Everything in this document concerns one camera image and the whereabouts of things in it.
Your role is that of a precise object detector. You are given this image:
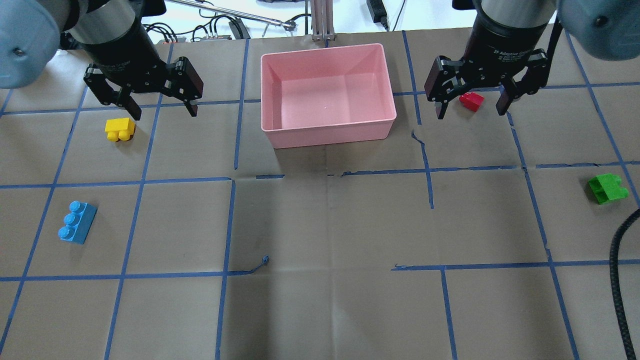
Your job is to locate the yellow toy block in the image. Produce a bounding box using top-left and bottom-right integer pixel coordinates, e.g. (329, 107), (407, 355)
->
(104, 117), (137, 142)

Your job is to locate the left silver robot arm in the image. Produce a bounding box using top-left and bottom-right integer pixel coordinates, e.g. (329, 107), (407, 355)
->
(0, 0), (204, 121)

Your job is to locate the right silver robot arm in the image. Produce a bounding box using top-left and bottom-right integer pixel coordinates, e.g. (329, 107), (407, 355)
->
(424, 0), (640, 120)

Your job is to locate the blue toy block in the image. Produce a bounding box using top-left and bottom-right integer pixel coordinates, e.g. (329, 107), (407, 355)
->
(57, 200), (98, 245)

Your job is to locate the black power adapter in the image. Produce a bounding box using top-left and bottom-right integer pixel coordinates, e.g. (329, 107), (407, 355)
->
(365, 0), (390, 32)

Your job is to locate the aluminium frame post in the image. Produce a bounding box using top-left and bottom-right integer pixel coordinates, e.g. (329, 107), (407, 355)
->
(310, 0), (336, 43)

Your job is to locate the pink plastic box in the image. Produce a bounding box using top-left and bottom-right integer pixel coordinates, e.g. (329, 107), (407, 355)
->
(260, 43), (397, 150)

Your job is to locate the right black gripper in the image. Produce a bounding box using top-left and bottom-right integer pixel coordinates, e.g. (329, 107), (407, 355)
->
(424, 13), (550, 120)

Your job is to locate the red toy block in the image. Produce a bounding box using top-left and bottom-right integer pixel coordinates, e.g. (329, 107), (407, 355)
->
(458, 91), (485, 113)

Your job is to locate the green toy block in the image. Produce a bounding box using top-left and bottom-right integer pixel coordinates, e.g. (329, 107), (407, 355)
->
(587, 173), (630, 205)

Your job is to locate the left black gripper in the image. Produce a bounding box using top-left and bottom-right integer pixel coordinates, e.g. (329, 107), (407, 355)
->
(70, 14), (204, 121)

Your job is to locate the black braided cable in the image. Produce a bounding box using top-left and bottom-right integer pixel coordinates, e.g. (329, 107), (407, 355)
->
(609, 208), (640, 360)

